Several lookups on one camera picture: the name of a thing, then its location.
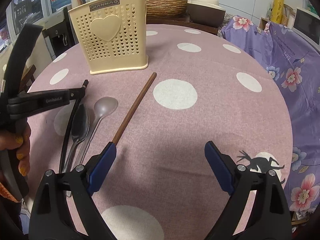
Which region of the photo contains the shiny steel spoon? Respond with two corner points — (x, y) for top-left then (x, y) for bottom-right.
(62, 103), (89, 173)

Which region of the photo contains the matte grey spoon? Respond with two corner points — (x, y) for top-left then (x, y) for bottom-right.
(64, 96), (118, 172)

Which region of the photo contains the person's left hand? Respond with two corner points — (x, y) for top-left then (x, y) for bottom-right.
(0, 125), (32, 201)

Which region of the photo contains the dark wooden stool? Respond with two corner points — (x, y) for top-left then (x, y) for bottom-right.
(19, 64), (36, 93)

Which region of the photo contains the pink polka dot tablecloth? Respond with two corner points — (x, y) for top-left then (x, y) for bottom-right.
(31, 25), (292, 239)

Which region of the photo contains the grey water dispenser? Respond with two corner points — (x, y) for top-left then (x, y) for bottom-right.
(42, 5), (79, 60)

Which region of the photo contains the aluminium sliding window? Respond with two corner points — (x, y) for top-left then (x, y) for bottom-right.
(1, 0), (53, 51)

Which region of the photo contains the cream plastic utensil holder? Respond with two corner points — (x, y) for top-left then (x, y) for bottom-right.
(68, 0), (149, 75)

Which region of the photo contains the purple floral cloth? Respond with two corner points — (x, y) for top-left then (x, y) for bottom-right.
(220, 15), (319, 213)

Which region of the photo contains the dark wooden sink counter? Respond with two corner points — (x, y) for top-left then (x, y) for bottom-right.
(146, 17), (218, 36)

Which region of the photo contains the brown white rice cooker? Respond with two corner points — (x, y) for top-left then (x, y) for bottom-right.
(187, 0), (226, 28)

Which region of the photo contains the white microwave oven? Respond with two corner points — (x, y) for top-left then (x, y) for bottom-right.
(292, 8), (320, 50)

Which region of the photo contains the woven basin sink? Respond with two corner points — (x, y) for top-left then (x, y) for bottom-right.
(146, 0), (187, 18)

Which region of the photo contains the yellow roll package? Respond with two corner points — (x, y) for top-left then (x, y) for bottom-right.
(270, 0), (284, 24)

